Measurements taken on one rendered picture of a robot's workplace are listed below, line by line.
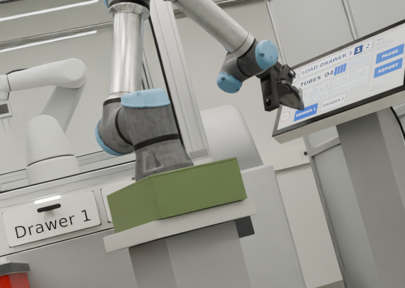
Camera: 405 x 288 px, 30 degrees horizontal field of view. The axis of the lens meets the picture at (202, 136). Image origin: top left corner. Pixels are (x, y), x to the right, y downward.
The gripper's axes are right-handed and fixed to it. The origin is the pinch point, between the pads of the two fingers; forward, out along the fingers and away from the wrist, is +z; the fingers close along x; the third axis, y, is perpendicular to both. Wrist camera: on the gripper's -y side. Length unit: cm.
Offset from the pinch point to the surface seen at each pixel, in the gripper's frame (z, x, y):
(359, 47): 2.8, -18.0, 21.3
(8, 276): -61, 23, -89
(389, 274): 45, -9, -38
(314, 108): 2.8, -3.4, 0.9
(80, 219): -30, 56, -47
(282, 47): 96, 122, 170
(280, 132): 2.8, 9.5, -4.5
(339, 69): 2.8, -10.9, 14.8
